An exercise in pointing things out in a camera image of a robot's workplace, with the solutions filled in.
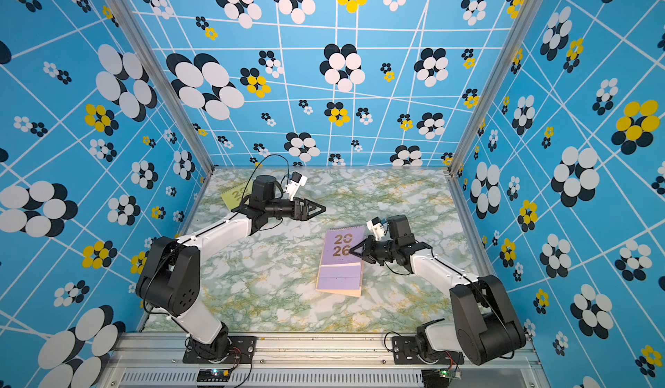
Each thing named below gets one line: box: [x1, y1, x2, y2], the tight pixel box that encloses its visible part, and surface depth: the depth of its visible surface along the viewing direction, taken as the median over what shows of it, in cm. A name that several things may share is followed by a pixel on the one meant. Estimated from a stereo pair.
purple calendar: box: [315, 226, 366, 298], surface depth 86 cm
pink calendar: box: [315, 251, 364, 298], surface depth 85 cm
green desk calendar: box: [219, 179, 254, 211], surface depth 111 cm
